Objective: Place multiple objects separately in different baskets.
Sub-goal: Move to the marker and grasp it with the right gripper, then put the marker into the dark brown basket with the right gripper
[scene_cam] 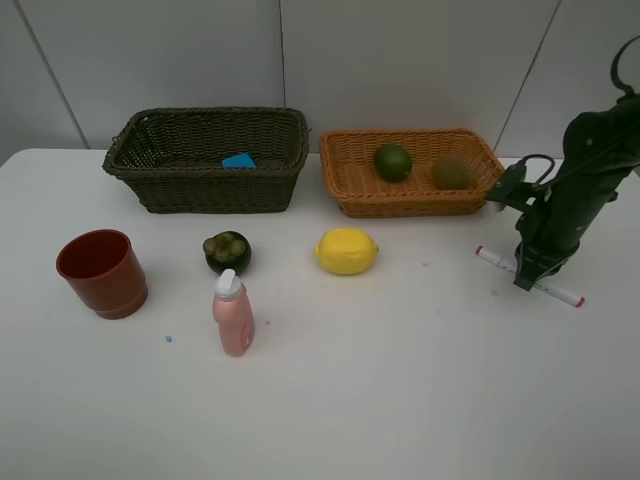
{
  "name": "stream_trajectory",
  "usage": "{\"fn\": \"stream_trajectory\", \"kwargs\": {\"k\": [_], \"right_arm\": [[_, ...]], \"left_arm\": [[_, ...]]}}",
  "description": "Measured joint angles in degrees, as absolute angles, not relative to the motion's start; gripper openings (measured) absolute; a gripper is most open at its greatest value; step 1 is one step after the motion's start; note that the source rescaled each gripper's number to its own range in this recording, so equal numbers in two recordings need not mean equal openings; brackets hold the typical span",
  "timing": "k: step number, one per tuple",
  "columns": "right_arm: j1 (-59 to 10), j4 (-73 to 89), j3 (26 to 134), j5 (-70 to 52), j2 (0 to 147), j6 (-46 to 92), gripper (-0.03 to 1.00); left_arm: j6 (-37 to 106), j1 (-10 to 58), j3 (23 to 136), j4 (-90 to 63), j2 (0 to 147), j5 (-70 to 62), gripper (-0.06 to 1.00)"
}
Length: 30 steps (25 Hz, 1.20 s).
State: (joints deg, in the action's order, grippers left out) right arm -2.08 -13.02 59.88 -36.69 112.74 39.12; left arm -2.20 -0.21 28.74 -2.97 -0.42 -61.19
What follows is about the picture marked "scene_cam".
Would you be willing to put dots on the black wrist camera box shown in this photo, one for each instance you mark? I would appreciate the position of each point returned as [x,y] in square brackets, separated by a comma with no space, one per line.
[514,191]

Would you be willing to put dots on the white marker pink caps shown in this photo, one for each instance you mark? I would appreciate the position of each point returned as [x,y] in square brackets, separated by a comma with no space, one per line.
[508,264]

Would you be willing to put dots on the dark purple mangosteen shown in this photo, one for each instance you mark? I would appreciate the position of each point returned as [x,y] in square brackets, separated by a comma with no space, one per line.
[227,250]

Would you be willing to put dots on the blue whiteboard eraser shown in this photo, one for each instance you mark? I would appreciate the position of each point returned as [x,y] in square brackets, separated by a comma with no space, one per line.
[239,161]

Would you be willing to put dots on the orange wicker basket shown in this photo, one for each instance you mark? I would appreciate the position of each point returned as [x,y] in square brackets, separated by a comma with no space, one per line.
[347,158]

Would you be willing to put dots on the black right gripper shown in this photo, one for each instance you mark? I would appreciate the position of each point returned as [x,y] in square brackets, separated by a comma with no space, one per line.
[561,222]

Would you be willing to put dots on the brown kiwi fruit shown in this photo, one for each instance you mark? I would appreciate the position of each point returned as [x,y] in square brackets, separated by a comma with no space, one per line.
[450,172]

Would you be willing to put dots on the dark brown wicker basket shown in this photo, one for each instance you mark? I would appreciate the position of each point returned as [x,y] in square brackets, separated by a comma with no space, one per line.
[171,158]

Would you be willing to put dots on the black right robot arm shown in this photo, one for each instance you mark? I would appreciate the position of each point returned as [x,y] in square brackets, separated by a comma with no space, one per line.
[600,150]

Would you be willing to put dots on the green lime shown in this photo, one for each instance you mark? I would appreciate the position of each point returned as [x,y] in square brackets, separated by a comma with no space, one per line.
[392,162]

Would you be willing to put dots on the yellow lemon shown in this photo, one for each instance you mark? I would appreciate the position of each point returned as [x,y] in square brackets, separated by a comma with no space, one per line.
[346,251]

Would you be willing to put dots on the pink bottle white cap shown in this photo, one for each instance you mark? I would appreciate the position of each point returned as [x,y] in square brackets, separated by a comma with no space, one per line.
[233,314]

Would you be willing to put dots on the red plastic cup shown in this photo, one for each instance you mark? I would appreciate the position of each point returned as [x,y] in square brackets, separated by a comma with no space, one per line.
[104,272]

